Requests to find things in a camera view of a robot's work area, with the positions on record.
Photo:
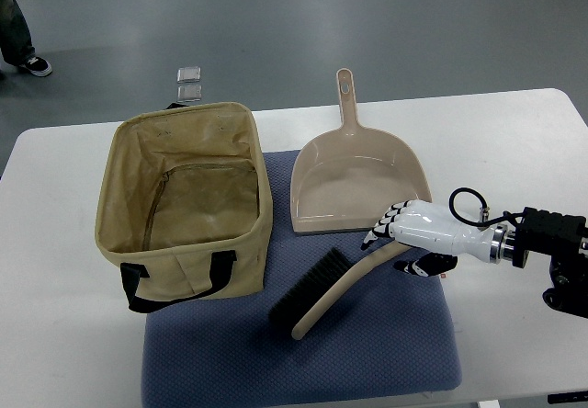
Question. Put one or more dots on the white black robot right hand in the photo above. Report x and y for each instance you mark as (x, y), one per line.
(434, 228)

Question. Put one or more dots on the pink hand broom black bristles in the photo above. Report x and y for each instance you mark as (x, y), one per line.
(313, 295)

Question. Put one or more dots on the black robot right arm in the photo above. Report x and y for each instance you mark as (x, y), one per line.
(514, 236)

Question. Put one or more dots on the pink plastic dustpan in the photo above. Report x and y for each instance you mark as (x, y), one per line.
(344, 179)

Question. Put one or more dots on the blue grey cushion mat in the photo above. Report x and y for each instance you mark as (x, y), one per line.
(390, 334)

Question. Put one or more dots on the black table control panel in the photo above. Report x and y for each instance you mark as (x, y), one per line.
(568, 397)

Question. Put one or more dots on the upper floor socket plate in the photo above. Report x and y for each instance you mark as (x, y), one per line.
(188, 74)

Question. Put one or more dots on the standing person dark clothes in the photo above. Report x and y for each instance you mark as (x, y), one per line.
(16, 43)

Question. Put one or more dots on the yellow fabric bag black handles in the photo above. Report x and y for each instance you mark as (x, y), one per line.
(185, 210)

